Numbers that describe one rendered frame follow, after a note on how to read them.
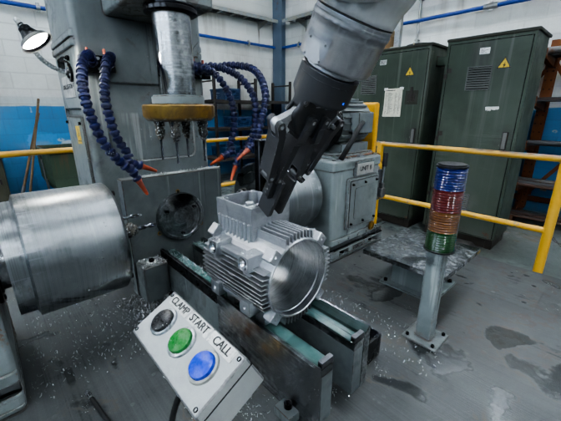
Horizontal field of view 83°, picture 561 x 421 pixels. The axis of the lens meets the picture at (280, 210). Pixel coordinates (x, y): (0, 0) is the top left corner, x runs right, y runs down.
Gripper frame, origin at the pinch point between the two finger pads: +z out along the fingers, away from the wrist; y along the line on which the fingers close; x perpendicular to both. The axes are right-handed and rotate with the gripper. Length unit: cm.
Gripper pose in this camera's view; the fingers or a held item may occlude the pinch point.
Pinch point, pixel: (276, 194)
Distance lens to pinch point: 50.9
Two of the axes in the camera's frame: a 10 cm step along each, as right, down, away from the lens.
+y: -7.4, 2.0, -6.4
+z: -3.4, 7.1, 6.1
